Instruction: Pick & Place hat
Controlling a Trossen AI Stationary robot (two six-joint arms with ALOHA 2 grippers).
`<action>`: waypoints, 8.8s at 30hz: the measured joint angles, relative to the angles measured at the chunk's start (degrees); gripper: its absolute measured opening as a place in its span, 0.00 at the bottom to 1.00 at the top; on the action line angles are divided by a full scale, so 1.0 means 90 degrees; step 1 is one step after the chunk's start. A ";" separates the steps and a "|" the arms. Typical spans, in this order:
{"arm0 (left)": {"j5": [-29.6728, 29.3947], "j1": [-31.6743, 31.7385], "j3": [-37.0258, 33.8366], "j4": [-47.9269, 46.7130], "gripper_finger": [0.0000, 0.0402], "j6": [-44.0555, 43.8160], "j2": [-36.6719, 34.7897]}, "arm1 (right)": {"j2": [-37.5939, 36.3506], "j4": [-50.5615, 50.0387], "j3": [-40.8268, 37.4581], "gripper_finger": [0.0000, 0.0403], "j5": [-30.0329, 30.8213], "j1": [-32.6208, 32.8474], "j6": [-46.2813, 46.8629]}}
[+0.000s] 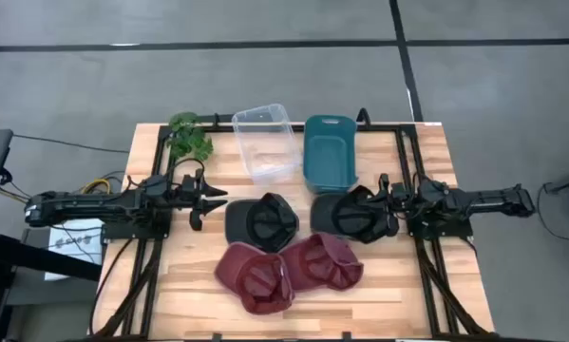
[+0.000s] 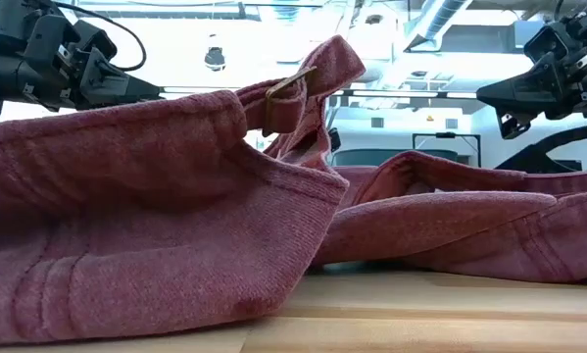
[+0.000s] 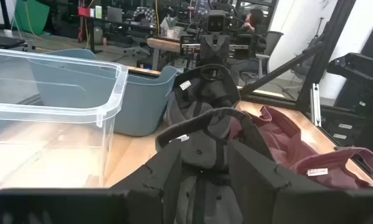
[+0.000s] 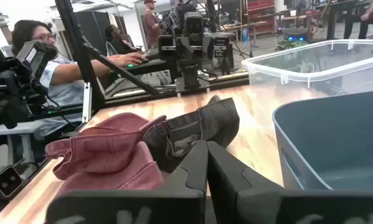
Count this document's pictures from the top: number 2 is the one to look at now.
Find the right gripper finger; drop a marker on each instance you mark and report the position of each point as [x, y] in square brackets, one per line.
[528, 93]

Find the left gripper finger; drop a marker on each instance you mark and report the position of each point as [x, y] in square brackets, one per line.
[107, 88]

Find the red baseball cap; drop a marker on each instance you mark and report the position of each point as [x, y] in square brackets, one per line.
[126, 196]

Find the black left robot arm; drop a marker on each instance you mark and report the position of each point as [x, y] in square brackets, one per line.
[4, 24]

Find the black ceiling dome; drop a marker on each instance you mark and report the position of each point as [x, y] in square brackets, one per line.
[215, 59]

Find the grey-blue plastic bin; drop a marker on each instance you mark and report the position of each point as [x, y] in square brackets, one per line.
[396, 158]

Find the dark ceiling fixture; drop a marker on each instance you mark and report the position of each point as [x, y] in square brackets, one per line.
[374, 19]

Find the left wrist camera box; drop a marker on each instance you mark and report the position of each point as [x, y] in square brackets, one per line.
[97, 41]

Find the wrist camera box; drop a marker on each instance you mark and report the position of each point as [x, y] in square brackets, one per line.
[545, 44]
[97, 41]

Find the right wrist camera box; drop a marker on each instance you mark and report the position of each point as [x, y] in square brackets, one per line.
[545, 44]

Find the grey wall box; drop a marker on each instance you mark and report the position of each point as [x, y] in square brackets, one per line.
[377, 122]
[451, 123]

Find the black rectangular stand frame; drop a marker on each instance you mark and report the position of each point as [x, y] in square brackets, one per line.
[445, 135]

